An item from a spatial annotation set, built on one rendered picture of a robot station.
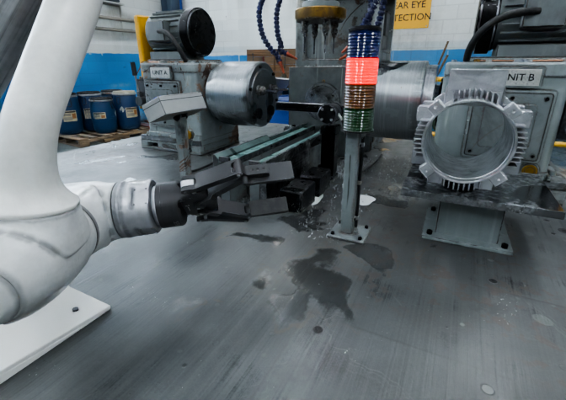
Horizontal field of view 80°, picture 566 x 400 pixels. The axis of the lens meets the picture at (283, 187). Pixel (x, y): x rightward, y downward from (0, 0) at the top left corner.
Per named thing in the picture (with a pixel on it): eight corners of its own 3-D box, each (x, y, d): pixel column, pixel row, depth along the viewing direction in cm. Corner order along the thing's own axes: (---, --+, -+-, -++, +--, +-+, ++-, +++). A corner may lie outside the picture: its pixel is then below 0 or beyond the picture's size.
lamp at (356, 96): (348, 104, 70) (349, 82, 69) (377, 106, 68) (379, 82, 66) (339, 108, 65) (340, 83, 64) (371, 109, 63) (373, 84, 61)
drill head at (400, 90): (354, 128, 135) (359, 61, 127) (470, 137, 118) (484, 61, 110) (334, 140, 114) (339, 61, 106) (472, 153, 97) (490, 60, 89)
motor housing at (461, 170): (418, 160, 88) (429, 83, 81) (504, 170, 80) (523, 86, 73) (407, 184, 71) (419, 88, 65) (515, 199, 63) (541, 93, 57)
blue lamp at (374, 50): (350, 58, 67) (352, 33, 66) (381, 58, 65) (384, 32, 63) (342, 57, 62) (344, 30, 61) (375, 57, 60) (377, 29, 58)
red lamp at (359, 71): (349, 82, 69) (350, 58, 67) (379, 82, 66) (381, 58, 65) (340, 83, 64) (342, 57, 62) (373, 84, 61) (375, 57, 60)
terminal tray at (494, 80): (445, 100, 81) (451, 68, 78) (497, 103, 76) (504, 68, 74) (442, 105, 71) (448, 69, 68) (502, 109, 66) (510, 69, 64)
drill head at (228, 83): (216, 117, 163) (213, 61, 154) (285, 123, 148) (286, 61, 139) (180, 125, 141) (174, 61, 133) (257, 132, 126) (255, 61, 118)
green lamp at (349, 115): (346, 126, 72) (348, 104, 70) (375, 129, 69) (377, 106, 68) (338, 131, 67) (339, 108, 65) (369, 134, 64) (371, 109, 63)
